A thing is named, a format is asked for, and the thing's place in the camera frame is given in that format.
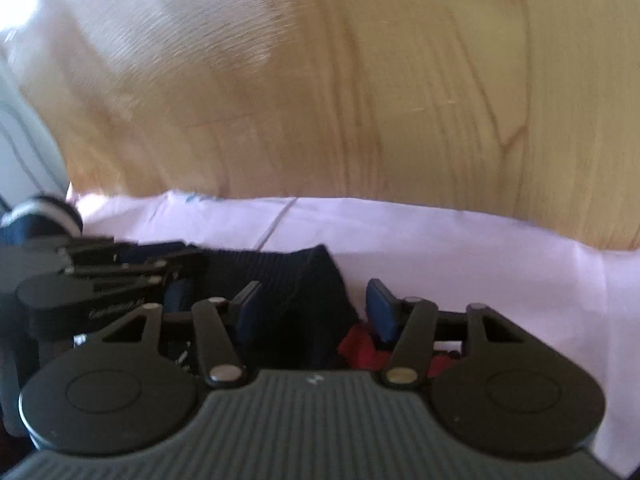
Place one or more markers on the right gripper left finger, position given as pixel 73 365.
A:
pixel 130 345

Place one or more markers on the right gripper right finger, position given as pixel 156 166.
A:
pixel 411 327

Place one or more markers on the black red patterned sock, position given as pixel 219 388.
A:
pixel 280 311

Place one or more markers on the folded black socks stack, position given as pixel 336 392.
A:
pixel 40 215

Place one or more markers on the pink bed sheet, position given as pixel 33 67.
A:
pixel 580 300

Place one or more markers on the wooden headboard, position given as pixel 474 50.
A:
pixel 527 109

